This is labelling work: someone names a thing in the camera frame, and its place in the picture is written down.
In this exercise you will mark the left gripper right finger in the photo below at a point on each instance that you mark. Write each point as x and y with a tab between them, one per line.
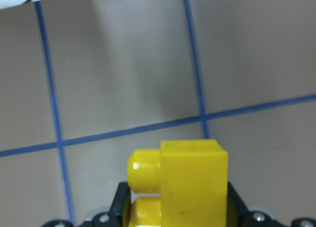
236	208

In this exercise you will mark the yellow block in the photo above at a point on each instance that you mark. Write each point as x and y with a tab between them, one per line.
182	184

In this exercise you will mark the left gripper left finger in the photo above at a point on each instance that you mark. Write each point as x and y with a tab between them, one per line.
121	204

